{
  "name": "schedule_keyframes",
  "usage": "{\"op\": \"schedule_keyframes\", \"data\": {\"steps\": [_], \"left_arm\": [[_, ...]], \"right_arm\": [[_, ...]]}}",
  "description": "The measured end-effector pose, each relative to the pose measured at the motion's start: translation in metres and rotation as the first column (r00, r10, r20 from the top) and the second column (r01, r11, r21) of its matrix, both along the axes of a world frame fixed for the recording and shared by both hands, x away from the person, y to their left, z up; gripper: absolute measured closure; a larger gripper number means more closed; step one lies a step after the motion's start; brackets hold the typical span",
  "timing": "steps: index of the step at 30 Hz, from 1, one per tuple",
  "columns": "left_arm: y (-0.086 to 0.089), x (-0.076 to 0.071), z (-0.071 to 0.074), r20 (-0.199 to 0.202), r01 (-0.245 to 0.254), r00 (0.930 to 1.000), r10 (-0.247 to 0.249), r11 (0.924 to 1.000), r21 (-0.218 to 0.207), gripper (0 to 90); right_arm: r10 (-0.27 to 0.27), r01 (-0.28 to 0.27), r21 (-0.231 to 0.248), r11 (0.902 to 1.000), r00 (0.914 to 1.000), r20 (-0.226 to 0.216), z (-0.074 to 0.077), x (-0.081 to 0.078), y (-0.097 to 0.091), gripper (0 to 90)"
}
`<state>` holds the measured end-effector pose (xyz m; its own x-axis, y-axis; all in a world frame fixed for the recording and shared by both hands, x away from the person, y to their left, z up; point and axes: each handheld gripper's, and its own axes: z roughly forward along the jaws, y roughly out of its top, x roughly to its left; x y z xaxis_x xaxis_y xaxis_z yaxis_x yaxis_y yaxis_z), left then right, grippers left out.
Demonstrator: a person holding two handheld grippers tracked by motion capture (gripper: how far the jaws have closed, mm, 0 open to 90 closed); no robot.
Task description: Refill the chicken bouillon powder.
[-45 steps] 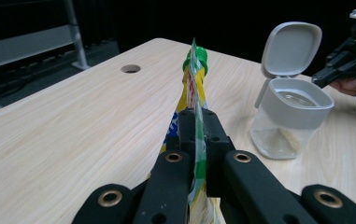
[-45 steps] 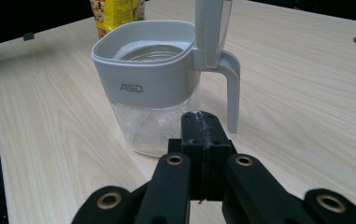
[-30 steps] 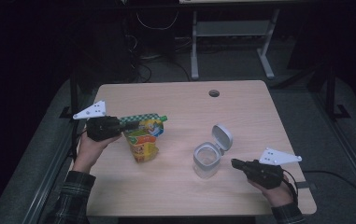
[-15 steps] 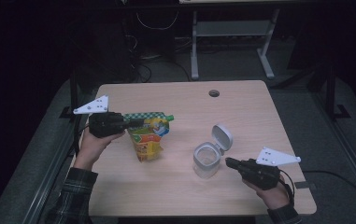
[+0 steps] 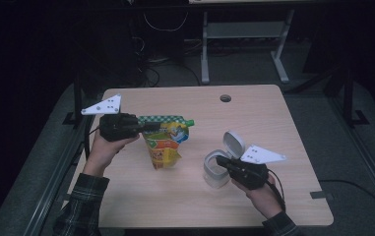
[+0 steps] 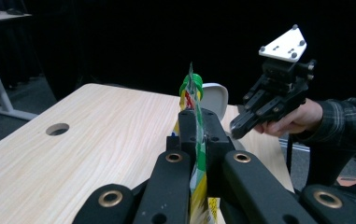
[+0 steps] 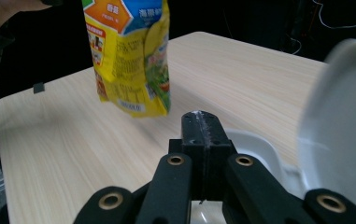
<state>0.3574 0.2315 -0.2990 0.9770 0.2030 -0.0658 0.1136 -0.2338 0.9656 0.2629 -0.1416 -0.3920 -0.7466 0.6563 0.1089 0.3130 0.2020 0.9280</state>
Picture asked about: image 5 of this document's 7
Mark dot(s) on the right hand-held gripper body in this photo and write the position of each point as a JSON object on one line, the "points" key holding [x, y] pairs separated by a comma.
{"points": [[247, 173]]}

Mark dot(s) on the white metal desk frame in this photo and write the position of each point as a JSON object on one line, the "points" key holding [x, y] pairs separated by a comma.
{"points": [[240, 30]]}

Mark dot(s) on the aluminium rail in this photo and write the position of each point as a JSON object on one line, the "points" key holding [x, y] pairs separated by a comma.
{"points": [[55, 183], [365, 157]]}

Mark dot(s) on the clear container with white lid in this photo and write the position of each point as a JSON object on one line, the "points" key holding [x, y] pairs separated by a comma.
{"points": [[213, 177]]}

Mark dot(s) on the grey tape strip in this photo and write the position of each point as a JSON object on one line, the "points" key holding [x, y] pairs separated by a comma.
{"points": [[319, 195]]}

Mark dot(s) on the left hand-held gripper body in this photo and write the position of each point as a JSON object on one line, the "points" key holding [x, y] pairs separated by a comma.
{"points": [[116, 128]]}

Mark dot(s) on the person's right hand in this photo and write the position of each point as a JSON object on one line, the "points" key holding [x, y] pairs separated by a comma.
{"points": [[263, 200]]}

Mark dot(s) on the black metal stand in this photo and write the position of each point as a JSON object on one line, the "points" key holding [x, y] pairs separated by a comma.
{"points": [[348, 98], [77, 98]]}

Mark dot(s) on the person's left hand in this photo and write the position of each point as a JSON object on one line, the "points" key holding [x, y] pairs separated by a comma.
{"points": [[101, 154]]}

